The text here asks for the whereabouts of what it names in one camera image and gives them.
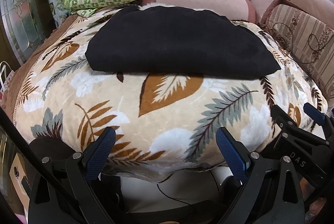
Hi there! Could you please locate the leaf pattern beige blanket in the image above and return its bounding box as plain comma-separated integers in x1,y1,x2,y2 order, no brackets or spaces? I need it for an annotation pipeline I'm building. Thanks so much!
1,8,328,182

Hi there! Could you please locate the thin black cable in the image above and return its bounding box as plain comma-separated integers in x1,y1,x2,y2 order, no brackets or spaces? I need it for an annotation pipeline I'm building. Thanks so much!
155,168,223,206

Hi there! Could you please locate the striped beige floral pillow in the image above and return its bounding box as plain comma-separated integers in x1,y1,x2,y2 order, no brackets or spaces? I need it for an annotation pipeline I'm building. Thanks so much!
263,4,333,109

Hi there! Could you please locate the cardboard box on floor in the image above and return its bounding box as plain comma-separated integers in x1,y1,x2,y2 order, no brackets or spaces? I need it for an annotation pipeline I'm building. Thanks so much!
9,153,31,214

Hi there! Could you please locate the glass panel door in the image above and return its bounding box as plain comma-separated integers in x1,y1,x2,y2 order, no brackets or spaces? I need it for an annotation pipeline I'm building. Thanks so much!
1,0,46,65

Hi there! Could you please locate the black coat with fur collar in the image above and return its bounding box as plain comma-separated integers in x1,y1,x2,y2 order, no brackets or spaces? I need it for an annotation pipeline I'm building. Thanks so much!
85,6,280,80

